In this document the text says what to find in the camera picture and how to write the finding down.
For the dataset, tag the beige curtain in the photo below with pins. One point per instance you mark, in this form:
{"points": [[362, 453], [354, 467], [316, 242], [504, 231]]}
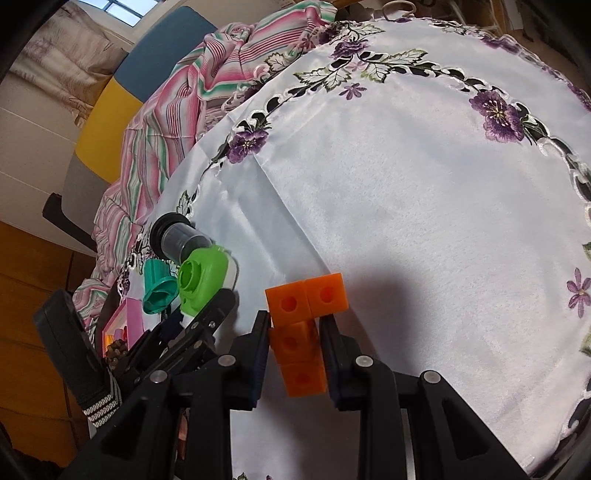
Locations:
{"points": [[60, 60]]}

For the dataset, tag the orange wooden wardrobe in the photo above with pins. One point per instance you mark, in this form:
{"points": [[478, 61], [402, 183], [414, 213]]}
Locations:
{"points": [[27, 300]]}

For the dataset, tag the black and grey cylinder toy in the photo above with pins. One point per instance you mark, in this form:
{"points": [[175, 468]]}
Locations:
{"points": [[180, 240]]}

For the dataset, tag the white floral tablecloth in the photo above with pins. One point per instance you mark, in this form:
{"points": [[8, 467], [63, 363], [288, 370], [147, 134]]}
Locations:
{"points": [[392, 184]]}

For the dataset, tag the orange cube block toy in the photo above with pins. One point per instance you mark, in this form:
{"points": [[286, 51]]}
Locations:
{"points": [[300, 341]]}

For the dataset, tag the dark green plastic toy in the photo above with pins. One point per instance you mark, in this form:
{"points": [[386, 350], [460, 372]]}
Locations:
{"points": [[159, 290]]}

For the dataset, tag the light green plastic toy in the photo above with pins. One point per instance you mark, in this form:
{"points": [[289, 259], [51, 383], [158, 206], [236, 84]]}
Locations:
{"points": [[198, 277]]}

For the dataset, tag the pink striped blanket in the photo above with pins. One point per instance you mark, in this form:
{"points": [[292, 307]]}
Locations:
{"points": [[184, 101]]}

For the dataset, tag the barred window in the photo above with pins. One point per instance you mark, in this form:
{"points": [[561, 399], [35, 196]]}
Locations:
{"points": [[124, 9]]}

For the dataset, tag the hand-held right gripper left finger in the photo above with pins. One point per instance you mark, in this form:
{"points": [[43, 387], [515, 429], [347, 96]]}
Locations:
{"points": [[261, 355]]}

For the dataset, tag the grey yellow blue headboard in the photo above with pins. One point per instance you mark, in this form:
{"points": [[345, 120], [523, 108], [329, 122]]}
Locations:
{"points": [[115, 110]]}

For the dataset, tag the pink-rimmed white box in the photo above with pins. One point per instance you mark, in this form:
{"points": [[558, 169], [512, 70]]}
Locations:
{"points": [[131, 318]]}

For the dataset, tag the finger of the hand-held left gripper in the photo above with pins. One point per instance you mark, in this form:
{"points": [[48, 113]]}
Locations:
{"points": [[168, 323], [212, 314]]}

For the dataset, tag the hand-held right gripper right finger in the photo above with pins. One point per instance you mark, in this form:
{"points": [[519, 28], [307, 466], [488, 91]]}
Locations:
{"points": [[330, 360]]}

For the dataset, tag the brown gear toy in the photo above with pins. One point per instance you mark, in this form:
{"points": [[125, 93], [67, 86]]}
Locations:
{"points": [[117, 351]]}

